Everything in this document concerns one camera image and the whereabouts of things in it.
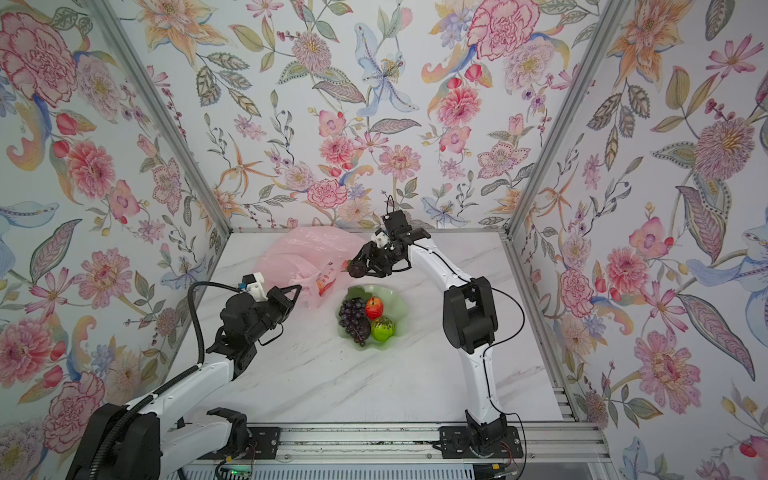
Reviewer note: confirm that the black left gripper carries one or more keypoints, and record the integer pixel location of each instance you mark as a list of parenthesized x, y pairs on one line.
[(277, 299)]

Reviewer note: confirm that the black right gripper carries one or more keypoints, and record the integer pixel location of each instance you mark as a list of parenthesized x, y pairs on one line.
[(366, 252)]

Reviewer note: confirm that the dark brown round fruit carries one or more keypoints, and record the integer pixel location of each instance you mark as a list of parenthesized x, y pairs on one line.
[(357, 269)]

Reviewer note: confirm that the pink plastic bag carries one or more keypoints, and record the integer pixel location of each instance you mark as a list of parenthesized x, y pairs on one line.
[(297, 257)]

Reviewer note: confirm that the red apple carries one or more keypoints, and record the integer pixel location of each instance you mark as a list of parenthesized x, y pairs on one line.
[(374, 308)]

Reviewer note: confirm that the green apple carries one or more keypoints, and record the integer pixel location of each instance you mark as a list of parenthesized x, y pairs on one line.
[(382, 329)]

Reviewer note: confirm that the yellow red mango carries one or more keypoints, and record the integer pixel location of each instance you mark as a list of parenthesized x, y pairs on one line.
[(326, 278)]

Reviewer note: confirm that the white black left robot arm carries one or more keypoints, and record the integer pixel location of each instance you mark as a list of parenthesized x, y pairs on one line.
[(145, 438)]

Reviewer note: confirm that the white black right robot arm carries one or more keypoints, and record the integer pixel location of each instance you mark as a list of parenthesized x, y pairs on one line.
[(469, 318)]

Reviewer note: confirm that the green grape leaf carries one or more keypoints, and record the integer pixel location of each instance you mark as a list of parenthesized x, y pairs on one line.
[(358, 292)]

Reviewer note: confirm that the purple grape bunch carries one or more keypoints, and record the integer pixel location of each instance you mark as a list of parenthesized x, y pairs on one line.
[(353, 319)]

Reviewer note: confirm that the green plastic fruit plate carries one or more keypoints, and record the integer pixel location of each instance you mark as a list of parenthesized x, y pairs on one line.
[(395, 309)]

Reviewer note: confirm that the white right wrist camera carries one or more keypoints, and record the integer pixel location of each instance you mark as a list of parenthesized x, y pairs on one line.
[(380, 238)]

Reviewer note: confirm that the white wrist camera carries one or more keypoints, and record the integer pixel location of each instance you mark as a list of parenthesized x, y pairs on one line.
[(380, 238), (253, 284)]

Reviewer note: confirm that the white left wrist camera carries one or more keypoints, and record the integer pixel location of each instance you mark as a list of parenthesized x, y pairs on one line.
[(253, 284)]

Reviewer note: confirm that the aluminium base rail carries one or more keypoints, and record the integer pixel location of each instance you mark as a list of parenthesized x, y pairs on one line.
[(430, 443)]

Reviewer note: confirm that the aluminium corner post left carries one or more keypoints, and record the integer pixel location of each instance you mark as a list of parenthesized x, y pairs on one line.
[(104, 17)]

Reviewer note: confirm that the aluminium corner post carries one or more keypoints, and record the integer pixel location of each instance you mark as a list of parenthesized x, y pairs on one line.
[(104, 17), (607, 25)]

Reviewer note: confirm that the aluminium corner post right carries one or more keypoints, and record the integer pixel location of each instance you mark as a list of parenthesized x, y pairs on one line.
[(607, 25)]

